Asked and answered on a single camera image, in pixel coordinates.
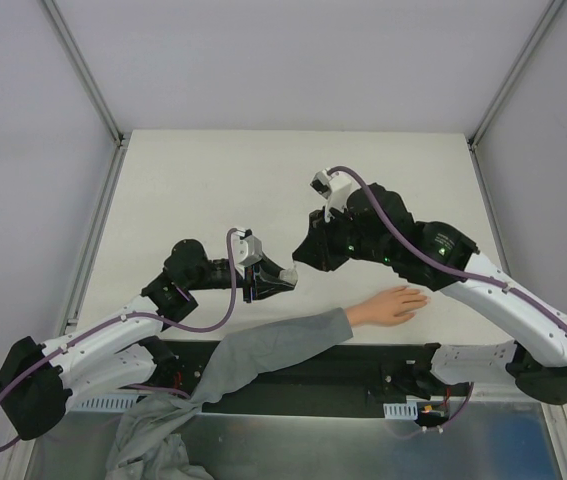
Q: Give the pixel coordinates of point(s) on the right aluminium frame post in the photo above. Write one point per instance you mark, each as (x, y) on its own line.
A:
(528, 50)

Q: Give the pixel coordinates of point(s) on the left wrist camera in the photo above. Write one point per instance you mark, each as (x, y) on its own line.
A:
(246, 248)

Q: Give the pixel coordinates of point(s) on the grey shirt sleeve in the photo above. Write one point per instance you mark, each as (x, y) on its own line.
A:
(147, 444)

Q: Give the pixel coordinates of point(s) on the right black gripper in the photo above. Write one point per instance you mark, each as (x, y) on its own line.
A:
(327, 239)

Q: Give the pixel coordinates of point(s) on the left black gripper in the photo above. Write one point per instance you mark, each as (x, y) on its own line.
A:
(249, 282)

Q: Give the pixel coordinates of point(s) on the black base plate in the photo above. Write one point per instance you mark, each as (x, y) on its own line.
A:
(347, 381)

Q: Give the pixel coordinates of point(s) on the aluminium frame post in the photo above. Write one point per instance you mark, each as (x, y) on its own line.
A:
(82, 71)
(528, 50)

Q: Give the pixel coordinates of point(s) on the mannequin hand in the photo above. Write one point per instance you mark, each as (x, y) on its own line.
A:
(388, 308)

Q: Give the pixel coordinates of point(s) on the left aluminium frame post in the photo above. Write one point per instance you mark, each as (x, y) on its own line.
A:
(82, 71)

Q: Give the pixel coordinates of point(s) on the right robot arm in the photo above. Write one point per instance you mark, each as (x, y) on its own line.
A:
(372, 224)

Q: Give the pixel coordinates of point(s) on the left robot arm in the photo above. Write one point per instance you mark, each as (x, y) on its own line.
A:
(41, 382)

